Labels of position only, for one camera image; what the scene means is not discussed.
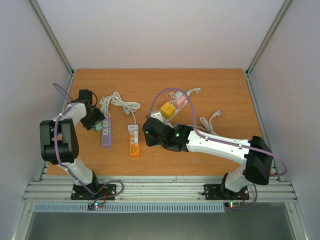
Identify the green small adapter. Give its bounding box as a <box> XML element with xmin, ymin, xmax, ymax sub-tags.
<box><xmin>93</xmin><ymin>122</ymin><xmax>103</xmax><ymax>132</ymax></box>

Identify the small white USB charger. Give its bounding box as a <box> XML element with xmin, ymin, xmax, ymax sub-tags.
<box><xmin>127</xmin><ymin>124</ymin><xmax>139</xmax><ymax>135</ymax></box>

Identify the yellow cube socket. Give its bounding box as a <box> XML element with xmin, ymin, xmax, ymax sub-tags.
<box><xmin>160</xmin><ymin>102</ymin><xmax>176</xmax><ymax>120</ymax></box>

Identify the pink cube socket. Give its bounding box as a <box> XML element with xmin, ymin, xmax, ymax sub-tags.
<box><xmin>174</xmin><ymin>96</ymin><xmax>188</xmax><ymax>110</ymax></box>

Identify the white charger with pink cable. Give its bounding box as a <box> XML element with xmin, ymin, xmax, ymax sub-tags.
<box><xmin>166</xmin><ymin>91</ymin><xmax>184</xmax><ymax>104</ymax></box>

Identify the white adapter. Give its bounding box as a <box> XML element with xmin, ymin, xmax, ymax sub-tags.
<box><xmin>130</xmin><ymin>131</ymin><xmax>139</xmax><ymax>146</ymax></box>

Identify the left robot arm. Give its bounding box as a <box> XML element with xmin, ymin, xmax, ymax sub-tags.
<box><xmin>39</xmin><ymin>89</ymin><xmax>104</xmax><ymax>199</ymax></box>

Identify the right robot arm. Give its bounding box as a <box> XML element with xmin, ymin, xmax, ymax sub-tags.
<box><xmin>142</xmin><ymin>117</ymin><xmax>273</xmax><ymax>199</ymax></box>

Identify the white plug of long strip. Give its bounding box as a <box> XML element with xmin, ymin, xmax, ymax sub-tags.
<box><xmin>186</xmin><ymin>87</ymin><xmax>202</xmax><ymax>96</ymax></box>

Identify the purple power strip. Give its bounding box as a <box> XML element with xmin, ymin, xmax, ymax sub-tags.
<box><xmin>101</xmin><ymin>118</ymin><xmax>113</xmax><ymax>148</ymax></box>

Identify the orange power strip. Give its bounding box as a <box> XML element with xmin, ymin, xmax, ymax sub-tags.
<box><xmin>129</xmin><ymin>135</ymin><xmax>140</xmax><ymax>157</ymax></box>

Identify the long white power strip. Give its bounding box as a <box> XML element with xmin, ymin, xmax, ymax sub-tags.
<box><xmin>160</xmin><ymin>99</ymin><xmax>188</xmax><ymax>124</ymax></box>

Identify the white cable of purple strip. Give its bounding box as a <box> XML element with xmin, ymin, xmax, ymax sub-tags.
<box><xmin>99</xmin><ymin>94</ymin><xmax>113</xmax><ymax>120</ymax></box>

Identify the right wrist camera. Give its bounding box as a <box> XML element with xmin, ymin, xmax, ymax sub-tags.
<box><xmin>150</xmin><ymin>111</ymin><xmax>165</xmax><ymax>123</ymax></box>

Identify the white cable of orange strip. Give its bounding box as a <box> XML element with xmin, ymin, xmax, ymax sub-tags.
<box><xmin>109</xmin><ymin>91</ymin><xmax>142</xmax><ymax>126</ymax></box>

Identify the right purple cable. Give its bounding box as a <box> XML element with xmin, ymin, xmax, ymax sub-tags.
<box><xmin>147</xmin><ymin>87</ymin><xmax>288</xmax><ymax>210</ymax></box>

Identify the white cable of teal strip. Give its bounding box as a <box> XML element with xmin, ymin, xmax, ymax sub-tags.
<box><xmin>198</xmin><ymin>109</ymin><xmax>223</xmax><ymax>137</ymax></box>

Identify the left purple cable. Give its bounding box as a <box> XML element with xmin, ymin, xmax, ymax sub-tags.
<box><xmin>52</xmin><ymin>82</ymin><xmax>126</xmax><ymax>201</ymax></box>

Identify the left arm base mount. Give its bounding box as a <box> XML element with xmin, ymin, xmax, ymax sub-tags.
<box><xmin>70</xmin><ymin>184</ymin><xmax>117</xmax><ymax>201</ymax></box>

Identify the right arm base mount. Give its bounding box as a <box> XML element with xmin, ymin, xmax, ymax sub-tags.
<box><xmin>202</xmin><ymin>184</ymin><xmax>250</xmax><ymax>201</ymax></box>

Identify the aluminium rail frame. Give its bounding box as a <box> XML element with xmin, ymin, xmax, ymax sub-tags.
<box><xmin>22</xmin><ymin>175</ymin><xmax>297</xmax><ymax>203</ymax></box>

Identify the grey slotted cable duct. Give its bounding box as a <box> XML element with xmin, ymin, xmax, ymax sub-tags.
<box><xmin>33</xmin><ymin>202</ymin><xmax>225</xmax><ymax>214</ymax></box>

